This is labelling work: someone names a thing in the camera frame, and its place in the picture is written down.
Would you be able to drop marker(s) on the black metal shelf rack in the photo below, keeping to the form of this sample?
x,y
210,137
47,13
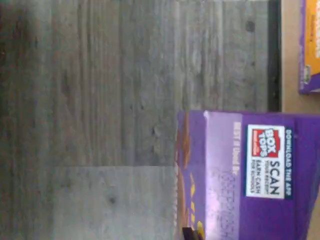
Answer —
x,y
275,50

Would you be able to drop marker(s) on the purple Annie's box yellow patch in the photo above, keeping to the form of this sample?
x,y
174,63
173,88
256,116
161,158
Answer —
x,y
310,37

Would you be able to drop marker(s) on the purple Annie's box brown patch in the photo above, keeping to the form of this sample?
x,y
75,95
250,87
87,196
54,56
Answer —
x,y
250,212

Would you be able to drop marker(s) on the wooden shelf board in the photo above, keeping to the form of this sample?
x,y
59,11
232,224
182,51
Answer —
x,y
290,50

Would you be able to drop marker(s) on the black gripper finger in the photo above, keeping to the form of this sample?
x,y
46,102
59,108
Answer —
x,y
190,233

